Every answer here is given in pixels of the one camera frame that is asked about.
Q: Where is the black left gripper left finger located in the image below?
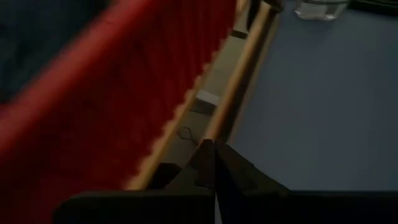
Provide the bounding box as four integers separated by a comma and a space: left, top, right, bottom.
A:
52, 139, 216, 224

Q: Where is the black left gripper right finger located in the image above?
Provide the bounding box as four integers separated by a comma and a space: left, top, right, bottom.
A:
214, 140, 398, 224

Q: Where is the red plastic laundry basket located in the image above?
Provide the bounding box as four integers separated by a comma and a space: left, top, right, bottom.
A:
0, 0, 239, 224

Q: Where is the clear plastic spray bottle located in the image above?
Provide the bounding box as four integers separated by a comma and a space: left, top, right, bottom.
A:
293, 0, 351, 22

